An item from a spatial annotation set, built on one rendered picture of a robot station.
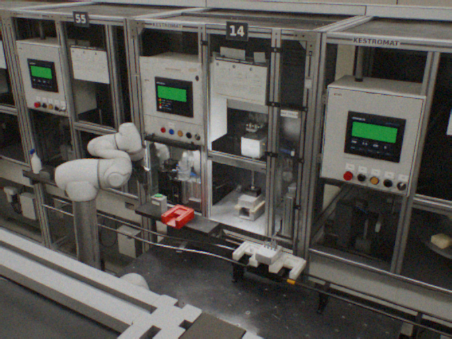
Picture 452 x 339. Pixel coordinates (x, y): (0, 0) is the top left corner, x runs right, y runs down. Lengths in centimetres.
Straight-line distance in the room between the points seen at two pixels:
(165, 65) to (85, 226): 98
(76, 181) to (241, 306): 106
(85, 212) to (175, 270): 80
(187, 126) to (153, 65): 39
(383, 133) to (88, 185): 131
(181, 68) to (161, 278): 117
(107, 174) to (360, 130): 113
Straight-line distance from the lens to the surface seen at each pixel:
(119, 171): 209
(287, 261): 254
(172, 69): 261
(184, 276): 274
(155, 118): 278
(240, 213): 284
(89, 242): 224
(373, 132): 218
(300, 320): 248
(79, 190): 215
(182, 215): 274
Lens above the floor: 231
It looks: 24 degrees down
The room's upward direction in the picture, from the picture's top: straight up
